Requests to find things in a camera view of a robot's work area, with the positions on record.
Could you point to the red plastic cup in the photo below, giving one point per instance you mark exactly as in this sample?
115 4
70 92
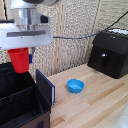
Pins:
19 60

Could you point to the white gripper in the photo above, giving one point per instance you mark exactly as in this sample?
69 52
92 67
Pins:
26 36

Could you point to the blue plastic bowl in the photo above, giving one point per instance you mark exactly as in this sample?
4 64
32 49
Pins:
75 86

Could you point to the black fabric storage box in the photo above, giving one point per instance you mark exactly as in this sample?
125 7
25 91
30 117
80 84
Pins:
20 96

